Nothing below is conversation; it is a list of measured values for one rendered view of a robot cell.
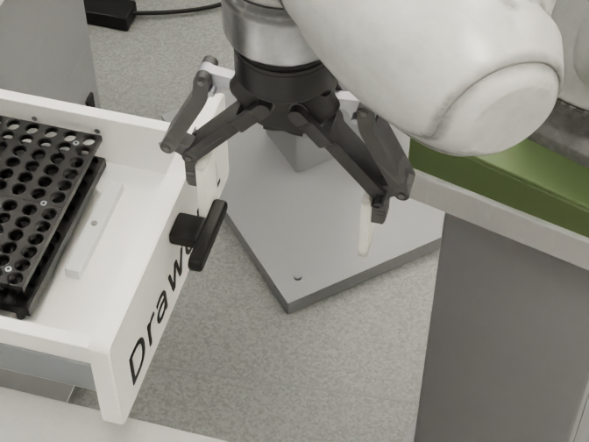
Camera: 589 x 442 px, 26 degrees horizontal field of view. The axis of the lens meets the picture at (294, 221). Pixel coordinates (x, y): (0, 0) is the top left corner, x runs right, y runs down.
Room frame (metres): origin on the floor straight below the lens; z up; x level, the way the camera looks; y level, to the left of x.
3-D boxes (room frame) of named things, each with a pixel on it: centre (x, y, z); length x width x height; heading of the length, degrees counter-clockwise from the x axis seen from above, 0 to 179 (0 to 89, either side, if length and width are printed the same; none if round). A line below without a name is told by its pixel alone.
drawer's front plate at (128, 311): (0.69, 0.11, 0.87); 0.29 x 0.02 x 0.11; 165
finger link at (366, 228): (0.67, -0.06, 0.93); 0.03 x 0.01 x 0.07; 165
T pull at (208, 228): (0.68, 0.08, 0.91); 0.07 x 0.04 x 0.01; 165
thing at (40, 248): (0.71, 0.20, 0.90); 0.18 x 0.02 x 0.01; 165
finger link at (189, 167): (0.71, 0.09, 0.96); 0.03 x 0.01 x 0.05; 75
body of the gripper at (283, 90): (0.69, 0.01, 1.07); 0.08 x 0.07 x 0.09; 75
